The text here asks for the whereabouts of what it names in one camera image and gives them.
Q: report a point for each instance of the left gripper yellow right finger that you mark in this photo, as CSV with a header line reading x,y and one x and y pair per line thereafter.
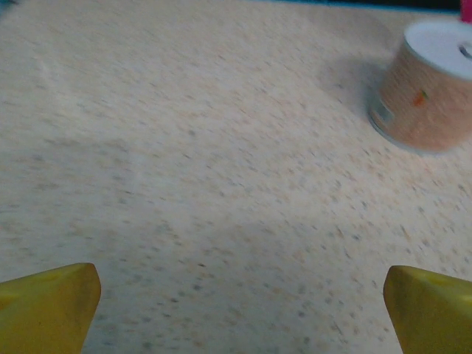
x,y
435,317

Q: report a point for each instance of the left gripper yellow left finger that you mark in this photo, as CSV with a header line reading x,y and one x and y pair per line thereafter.
x,y
44,317

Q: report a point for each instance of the tin can with pull tab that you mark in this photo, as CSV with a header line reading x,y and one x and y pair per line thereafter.
x,y
424,96

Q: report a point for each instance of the pink plastic goblet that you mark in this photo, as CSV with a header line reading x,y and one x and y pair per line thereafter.
x,y
466,9

